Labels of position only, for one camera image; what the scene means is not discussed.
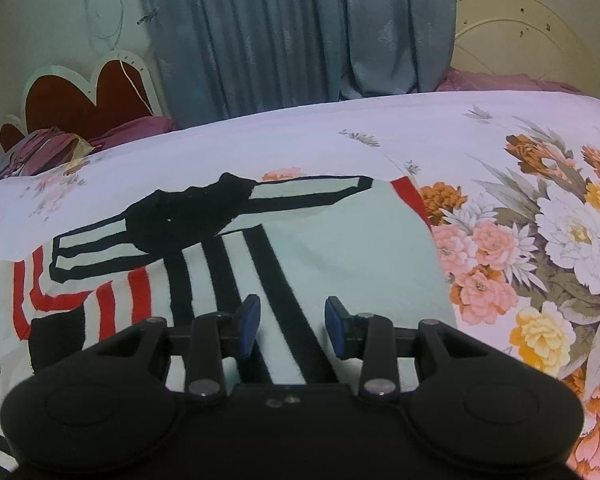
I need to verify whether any floral bed sheet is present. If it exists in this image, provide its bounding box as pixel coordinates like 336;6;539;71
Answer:
0;90;600;480

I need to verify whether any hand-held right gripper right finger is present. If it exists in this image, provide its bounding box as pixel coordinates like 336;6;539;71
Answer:
324;295;487;404

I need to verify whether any grey-blue curtain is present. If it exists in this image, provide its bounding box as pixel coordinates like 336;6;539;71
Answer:
132;0;459;129

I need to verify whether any white hanging cable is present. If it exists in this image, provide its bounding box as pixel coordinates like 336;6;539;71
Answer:
80;0;154;112

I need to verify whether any red heart-shaped headboard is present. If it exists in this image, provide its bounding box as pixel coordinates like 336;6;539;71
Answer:
0;49;169;154

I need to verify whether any mauve pillow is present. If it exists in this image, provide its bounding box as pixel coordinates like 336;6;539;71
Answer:
87;115;182;154

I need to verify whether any cream headboard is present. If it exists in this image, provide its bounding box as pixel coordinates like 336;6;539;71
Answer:
449;0;600;99

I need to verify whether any crumpled mauve blanket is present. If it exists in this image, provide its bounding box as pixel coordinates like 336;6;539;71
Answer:
0;127;104;192

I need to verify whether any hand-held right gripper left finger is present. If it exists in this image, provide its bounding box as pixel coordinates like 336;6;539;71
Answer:
96;293;262;404

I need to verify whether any pink bedding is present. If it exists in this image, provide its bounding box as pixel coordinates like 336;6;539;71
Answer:
434;68;584;94

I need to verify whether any pale yellow cloth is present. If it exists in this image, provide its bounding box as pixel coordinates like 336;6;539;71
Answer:
67;134;104;167

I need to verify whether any striped knit sweater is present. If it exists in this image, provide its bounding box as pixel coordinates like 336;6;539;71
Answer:
0;172;459;480

